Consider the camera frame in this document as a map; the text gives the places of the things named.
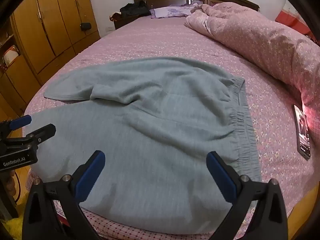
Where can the black pouch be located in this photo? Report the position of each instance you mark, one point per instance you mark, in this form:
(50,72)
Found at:
(85,26)

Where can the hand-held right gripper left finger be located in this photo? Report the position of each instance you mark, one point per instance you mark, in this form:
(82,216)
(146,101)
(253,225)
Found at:
(93,170)

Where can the purple floral pillow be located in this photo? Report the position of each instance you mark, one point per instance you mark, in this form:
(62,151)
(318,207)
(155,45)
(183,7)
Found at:
(170,12)

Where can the bed with pink floral sheet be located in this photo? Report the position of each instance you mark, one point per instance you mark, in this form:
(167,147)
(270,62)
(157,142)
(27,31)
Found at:
(160,40)

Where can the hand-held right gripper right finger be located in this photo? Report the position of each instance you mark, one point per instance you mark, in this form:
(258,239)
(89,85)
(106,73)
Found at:
(218,172)

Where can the wooden wardrobe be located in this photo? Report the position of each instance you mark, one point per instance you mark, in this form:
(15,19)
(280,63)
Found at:
(57,25)

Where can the grey-green pants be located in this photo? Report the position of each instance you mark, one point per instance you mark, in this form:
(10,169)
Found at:
(155,120)

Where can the pink floral quilt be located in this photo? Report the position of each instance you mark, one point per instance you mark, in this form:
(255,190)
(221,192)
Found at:
(262,45)

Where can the dark clothes pile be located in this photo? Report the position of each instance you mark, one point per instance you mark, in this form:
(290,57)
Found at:
(133,8)

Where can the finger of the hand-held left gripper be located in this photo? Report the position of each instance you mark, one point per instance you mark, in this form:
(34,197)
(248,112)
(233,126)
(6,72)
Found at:
(21,121)
(43,133)

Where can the brown furry item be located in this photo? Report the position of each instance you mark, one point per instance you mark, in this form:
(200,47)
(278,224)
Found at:
(115,16)

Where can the dark wooden nightstand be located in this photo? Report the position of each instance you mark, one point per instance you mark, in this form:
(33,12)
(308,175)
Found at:
(123,22)

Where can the black smartphone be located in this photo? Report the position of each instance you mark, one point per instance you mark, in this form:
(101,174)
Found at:
(303,135)

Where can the red cloth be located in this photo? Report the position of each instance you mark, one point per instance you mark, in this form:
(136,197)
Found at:
(291,20)

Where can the yellow fuzzy garment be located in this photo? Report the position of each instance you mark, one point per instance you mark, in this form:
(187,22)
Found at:
(15,228)

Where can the white round container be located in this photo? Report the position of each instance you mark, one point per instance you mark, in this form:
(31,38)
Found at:
(11,56)

